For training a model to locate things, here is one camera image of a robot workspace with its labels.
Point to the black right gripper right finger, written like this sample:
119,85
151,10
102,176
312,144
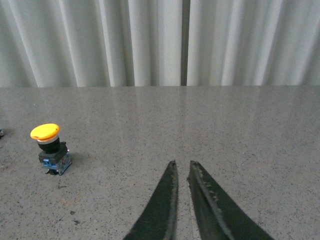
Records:
218,216

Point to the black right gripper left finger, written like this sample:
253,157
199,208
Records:
158,220

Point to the yellow mushroom push button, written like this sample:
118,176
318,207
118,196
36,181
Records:
55,155

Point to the small dark object at edge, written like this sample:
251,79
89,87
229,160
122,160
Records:
1,133

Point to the white pleated curtain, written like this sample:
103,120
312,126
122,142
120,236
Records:
96,43

